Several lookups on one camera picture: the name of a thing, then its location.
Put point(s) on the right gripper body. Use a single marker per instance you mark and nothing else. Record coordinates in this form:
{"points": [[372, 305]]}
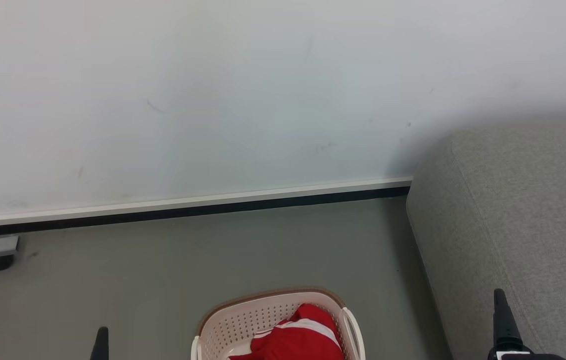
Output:
{"points": [[517, 356]]}

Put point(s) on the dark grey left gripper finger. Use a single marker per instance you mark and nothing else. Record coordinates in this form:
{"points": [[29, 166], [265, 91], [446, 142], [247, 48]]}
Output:
{"points": [[101, 347]]}

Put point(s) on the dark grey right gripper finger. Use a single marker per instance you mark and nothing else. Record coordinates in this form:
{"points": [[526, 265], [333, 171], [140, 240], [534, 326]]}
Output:
{"points": [[503, 325]]}

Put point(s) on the red garment with striped hem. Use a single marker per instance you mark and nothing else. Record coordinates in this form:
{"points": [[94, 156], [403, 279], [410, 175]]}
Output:
{"points": [[302, 342]]}

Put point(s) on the grey fabric sofa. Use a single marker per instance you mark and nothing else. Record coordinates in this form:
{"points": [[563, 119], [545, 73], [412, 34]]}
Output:
{"points": [[517, 210]]}

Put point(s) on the cream perforated laundry basket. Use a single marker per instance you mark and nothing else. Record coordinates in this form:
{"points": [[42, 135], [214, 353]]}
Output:
{"points": [[235, 325]]}

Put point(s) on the white and black baseboard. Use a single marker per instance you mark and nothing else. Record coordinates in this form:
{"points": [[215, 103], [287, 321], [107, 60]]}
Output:
{"points": [[188, 207]]}

